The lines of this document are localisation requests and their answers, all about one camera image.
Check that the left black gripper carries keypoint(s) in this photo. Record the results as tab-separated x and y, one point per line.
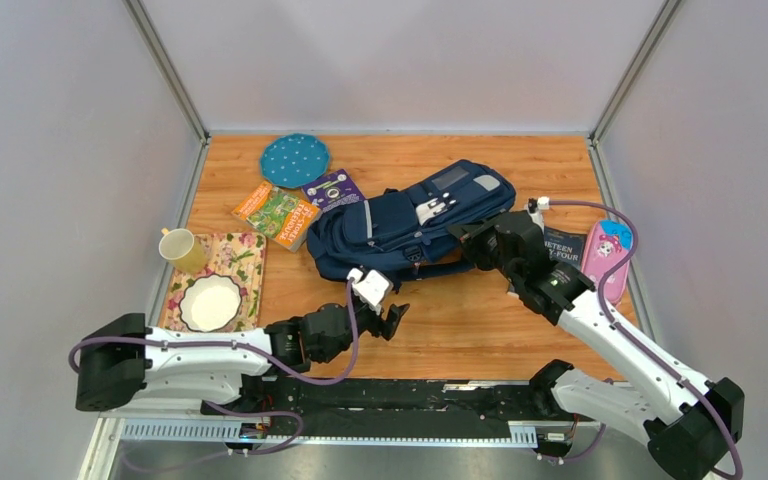
386	328

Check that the orange treehouse book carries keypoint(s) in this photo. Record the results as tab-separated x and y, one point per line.
281	216

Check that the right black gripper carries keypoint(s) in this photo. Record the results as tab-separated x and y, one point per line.
471	235

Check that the floral placemat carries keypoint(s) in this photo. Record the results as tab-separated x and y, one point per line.
237	256

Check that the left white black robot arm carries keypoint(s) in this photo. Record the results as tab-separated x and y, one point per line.
127	361

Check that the purple treehouse book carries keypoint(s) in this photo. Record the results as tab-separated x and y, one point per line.
333	190

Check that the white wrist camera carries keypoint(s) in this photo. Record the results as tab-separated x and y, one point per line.
370	286
535	208

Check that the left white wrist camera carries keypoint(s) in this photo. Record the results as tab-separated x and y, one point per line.
370	286

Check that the teal polka dot plate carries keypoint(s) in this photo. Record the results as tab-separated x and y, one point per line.
294	160

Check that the yellow mug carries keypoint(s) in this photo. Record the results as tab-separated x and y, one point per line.
181	249

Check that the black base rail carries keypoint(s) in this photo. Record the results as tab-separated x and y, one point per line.
397	408

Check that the pink cartoon pencil case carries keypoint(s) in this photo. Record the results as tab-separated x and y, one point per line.
607	244

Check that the white scalloped bowl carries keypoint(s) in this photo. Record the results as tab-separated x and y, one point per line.
210	303

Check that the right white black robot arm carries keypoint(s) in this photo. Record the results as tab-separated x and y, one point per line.
687	422

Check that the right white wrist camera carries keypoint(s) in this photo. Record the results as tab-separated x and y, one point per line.
535	208

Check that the Nineteen Eighty-Four dark book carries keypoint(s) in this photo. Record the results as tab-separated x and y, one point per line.
565	246

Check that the navy blue backpack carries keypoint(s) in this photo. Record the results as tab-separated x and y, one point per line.
405	234

